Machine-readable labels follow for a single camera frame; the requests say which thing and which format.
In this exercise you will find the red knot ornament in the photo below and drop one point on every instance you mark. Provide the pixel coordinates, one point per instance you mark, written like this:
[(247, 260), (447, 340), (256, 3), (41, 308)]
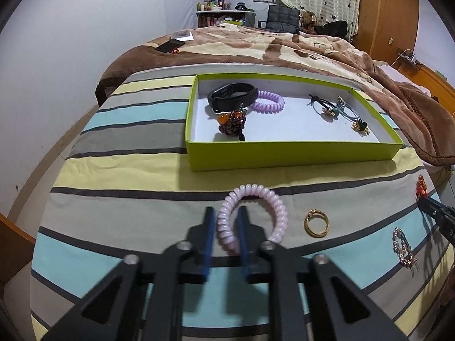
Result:
[(421, 186)]

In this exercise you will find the wooden headboard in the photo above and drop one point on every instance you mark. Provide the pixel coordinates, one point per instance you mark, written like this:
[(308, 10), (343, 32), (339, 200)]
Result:
[(437, 81)]

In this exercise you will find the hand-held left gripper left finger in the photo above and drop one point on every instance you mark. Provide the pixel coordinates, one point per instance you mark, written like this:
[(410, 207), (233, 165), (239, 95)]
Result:
[(209, 241)]

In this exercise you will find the brown patterned blanket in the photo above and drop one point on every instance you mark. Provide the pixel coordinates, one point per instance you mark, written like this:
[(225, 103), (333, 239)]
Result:
[(284, 48)]

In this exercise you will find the black desk device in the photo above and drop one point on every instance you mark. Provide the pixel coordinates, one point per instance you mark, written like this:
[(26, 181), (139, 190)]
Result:
[(241, 6)]

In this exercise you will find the striped bed sheet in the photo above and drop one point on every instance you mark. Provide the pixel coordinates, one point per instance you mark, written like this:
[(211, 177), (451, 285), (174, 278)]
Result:
[(124, 202)]

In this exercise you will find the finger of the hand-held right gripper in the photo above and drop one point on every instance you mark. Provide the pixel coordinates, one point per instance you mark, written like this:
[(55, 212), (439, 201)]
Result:
[(428, 206)]

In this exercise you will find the grey nightstand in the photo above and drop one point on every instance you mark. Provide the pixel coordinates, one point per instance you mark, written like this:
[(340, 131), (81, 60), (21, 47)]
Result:
[(449, 184)]

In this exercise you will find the group of bottles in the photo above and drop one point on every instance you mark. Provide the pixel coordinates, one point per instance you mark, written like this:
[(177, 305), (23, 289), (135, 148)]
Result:
[(213, 3)]

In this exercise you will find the wooden furniture panel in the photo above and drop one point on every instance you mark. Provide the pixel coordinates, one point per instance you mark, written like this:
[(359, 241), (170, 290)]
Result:
[(12, 255)]

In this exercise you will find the white pink pillow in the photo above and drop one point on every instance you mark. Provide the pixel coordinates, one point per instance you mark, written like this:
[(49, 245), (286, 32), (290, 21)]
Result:
[(394, 74)]

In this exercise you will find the black smartphone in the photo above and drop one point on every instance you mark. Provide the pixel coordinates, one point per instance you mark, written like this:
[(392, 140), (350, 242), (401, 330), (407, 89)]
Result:
[(170, 46)]

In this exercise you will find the green cardboard box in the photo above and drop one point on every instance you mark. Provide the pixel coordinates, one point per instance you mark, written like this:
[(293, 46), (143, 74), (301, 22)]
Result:
[(284, 158)]

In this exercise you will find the white power strip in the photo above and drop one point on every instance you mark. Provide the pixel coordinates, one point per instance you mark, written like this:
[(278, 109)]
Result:
[(408, 57)]

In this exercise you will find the black fitness band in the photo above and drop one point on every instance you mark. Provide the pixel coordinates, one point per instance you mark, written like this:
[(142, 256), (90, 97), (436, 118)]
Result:
[(231, 104)]

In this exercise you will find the black padded chair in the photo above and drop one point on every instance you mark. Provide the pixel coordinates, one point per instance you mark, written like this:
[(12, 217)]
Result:
[(282, 17)]

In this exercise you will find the white booklet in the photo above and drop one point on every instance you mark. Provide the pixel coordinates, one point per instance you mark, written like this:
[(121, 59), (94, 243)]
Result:
[(182, 35)]

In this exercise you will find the white desk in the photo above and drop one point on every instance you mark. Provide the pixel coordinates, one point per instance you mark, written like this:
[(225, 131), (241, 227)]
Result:
[(220, 14)]

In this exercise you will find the brown beaded ornament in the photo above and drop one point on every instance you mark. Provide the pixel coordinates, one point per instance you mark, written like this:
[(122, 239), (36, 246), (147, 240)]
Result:
[(231, 122)]

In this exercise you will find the wooden wardrobe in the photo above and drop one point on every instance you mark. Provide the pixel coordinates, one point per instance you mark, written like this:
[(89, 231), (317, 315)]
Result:
[(384, 14)]

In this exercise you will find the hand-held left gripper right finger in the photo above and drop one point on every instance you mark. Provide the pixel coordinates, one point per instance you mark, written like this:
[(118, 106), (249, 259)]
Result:
[(243, 241)]

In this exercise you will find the dark cloth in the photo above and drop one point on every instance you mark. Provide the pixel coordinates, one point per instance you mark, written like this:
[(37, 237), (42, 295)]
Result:
[(334, 28)]

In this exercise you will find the brown teddy bear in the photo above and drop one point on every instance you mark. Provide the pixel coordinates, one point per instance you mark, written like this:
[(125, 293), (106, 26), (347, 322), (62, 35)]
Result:
[(308, 21)]

